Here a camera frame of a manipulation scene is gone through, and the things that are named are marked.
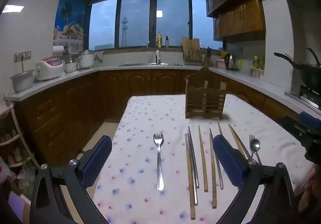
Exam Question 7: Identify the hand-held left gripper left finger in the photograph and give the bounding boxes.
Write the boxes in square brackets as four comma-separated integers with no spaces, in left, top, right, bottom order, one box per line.
[30,135,113,224]

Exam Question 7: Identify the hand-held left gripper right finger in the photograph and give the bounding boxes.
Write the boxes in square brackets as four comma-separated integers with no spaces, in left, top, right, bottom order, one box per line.
[213,134,296,224]

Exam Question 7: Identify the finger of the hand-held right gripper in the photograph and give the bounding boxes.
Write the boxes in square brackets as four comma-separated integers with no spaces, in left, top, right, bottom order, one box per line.
[281,115,315,145]
[299,111,321,128]

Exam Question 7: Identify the wooden chopstick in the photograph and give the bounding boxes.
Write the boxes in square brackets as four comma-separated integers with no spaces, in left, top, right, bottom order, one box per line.
[185,134,196,220]
[198,125,209,192]
[228,124,251,160]
[209,133,217,209]

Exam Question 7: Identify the wooden utensil holder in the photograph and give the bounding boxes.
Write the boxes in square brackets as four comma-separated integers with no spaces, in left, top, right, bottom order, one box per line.
[185,66,227,120]

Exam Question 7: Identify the person's right hand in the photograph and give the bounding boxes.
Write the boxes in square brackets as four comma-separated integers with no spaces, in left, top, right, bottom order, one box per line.
[298,164,321,212]

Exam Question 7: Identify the metal chopstick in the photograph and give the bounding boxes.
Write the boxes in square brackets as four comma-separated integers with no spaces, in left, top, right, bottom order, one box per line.
[209,128,224,190]

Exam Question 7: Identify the gas stove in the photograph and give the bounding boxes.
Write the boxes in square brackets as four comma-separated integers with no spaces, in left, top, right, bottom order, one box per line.
[284,85,321,112]

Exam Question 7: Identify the metal spoon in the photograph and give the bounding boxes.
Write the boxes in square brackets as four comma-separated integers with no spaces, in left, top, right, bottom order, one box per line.
[250,139,261,162]

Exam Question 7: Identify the small metal fork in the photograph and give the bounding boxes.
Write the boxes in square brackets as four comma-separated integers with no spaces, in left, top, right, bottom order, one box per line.
[249,135,262,165]

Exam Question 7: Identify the floral tablecloth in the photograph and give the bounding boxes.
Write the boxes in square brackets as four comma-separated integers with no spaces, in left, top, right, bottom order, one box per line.
[85,94,314,224]

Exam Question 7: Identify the black wok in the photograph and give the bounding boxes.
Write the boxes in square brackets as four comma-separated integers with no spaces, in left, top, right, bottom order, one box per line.
[273,48,321,90]

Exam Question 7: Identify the wooden lower cabinets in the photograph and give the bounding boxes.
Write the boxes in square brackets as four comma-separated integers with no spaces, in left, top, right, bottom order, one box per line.
[7,67,301,179]

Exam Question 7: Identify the wooden cabinets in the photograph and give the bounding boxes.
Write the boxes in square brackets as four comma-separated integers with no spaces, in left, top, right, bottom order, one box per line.
[202,0,275,44]
[7,67,301,179]

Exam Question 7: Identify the large metal fork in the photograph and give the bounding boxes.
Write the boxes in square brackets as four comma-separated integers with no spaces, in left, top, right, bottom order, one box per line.
[153,133,165,191]

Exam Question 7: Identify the pink spice jar set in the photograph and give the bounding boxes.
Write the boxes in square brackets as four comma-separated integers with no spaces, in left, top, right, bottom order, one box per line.
[249,67,264,78]

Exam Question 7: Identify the plastic bag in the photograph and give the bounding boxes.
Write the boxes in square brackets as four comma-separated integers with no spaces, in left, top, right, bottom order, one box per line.
[0,156,39,195]

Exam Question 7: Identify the white kitchen countertop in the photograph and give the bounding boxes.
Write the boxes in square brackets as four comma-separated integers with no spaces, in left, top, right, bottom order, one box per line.
[4,62,321,115]

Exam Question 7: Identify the white storage rack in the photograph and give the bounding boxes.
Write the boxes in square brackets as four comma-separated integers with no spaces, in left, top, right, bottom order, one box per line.
[0,104,34,165]

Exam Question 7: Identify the steel electric kettle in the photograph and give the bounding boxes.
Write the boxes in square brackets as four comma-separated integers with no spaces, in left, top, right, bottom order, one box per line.
[224,53,239,71]

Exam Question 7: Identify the white electric pot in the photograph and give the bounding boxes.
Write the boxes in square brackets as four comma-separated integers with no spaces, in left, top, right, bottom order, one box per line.
[78,50,95,69]

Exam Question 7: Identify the knife block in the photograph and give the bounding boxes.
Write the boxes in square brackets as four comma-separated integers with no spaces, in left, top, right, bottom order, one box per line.
[204,47,212,67]

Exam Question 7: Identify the white red rice cooker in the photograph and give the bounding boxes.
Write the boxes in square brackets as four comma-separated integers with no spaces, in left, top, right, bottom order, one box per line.
[34,56,64,81]

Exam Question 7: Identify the steel sink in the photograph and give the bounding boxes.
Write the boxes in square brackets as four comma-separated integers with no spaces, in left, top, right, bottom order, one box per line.
[118,62,183,67]

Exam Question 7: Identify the grey inner cooker pot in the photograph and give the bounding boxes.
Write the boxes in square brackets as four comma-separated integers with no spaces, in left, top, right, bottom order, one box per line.
[10,70,35,93]

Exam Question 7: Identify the paper towel roll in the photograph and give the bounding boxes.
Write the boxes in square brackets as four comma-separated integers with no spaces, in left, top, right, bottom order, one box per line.
[53,46,65,58]

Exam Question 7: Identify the kitchen faucet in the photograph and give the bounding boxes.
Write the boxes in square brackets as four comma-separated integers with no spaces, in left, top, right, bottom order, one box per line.
[147,40,161,64]

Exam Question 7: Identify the knife and board rack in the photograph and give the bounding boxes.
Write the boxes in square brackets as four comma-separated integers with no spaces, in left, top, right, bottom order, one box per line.
[182,37,201,60]

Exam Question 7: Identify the wooden upper cabinets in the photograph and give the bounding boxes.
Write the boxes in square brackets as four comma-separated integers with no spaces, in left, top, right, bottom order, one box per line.
[202,0,275,44]

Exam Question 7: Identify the kitchen window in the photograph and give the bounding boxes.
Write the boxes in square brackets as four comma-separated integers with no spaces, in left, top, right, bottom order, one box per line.
[85,0,224,50]

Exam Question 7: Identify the ceiling light panel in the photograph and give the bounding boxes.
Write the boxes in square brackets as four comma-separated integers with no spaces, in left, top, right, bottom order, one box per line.
[1,5,25,13]

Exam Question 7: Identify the wall power socket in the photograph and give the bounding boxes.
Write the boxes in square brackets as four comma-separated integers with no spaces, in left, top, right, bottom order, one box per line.
[14,51,32,62]

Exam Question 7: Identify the fruit wall poster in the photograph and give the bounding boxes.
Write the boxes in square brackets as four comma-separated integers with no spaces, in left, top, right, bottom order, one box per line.
[53,0,87,47]

